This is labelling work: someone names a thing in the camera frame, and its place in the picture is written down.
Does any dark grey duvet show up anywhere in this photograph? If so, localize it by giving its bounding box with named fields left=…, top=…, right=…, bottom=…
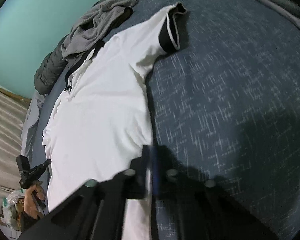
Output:
left=34, top=0, right=145, bottom=95

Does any blue bed cover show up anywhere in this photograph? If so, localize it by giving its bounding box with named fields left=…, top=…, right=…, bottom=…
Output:
left=31, top=0, right=300, bottom=240

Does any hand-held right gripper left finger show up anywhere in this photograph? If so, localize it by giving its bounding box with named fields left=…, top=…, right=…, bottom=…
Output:
left=19, top=145, right=152, bottom=240

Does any person's left forearm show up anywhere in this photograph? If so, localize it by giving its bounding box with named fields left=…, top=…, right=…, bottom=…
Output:
left=19, top=214, right=42, bottom=235

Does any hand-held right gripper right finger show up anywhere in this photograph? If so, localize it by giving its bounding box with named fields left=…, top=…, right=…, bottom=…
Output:
left=151, top=146, right=280, bottom=240

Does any white shirt with black trim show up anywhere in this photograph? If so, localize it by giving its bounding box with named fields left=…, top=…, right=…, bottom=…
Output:
left=42, top=2, right=188, bottom=240

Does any clear plastic bag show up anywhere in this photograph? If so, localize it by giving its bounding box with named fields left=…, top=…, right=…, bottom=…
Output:
left=1, top=189, right=25, bottom=230

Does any person's left hand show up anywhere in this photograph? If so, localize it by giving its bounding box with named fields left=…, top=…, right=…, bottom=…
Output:
left=23, top=181, right=46, bottom=220

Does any light grey sheet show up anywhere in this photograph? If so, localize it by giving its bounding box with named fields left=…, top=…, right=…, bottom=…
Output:
left=21, top=91, right=47, bottom=160

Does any grey sweater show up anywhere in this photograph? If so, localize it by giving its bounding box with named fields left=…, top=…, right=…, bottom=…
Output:
left=62, top=0, right=137, bottom=60

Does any wooden board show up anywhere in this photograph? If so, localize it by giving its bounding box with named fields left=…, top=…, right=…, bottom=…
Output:
left=0, top=86, right=32, bottom=103

